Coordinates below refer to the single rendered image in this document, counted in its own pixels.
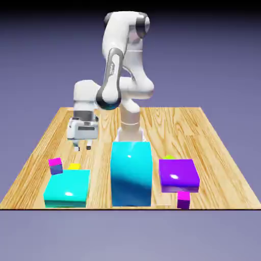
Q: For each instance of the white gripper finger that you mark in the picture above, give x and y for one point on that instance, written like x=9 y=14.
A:
x=88 y=145
x=76 y=147

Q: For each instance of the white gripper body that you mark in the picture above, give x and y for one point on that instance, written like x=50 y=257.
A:
x=83 y=133

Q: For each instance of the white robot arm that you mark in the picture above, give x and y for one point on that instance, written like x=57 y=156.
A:
x=122 y=40

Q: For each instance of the small yellow cube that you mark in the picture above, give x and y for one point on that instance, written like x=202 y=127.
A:
x=74 y=166

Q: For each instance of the small magenta cube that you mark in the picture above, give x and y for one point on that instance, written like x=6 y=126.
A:
x=56 y=166
x=183 y=200

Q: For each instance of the small lime green cube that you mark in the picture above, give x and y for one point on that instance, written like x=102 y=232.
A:
x=169 y=157

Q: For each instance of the large cyan box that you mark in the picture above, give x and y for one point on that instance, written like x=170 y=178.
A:
x=67 y=187

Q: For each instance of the large blue box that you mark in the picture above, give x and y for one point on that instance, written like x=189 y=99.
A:
x=131 y=173

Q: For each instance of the large purple box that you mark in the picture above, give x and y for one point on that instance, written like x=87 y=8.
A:
x=178 y=173

